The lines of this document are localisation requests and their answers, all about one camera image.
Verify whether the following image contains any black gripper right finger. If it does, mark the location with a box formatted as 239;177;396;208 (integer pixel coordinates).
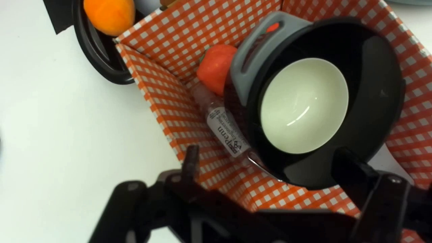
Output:
331;147;432;243

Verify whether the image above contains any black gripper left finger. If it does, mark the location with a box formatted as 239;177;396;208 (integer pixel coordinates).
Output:
90;145;214;243

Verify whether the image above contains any black pot cream inside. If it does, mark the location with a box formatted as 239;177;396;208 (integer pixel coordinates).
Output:
223;11;407;190

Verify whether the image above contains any orange checkered paper box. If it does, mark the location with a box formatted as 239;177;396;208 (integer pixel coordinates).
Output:
113;0;432;243

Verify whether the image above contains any orange plush ball toy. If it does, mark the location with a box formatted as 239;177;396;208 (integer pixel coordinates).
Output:
83;0;137;38

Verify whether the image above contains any orange-red toy fruit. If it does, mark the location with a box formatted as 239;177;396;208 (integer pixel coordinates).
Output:
196;43;239;97

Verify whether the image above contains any small clear labelled bottle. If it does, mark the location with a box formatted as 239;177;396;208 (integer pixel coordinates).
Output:
188;82;256;159

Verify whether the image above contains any black plastic food tray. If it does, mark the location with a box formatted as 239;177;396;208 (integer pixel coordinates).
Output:
42;0;150;86

